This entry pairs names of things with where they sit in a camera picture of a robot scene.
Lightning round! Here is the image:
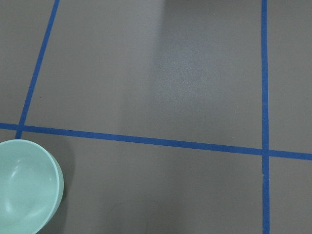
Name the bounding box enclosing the green bowl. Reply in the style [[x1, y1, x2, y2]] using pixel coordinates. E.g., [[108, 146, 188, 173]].
[[0, 139, 64, 234]]

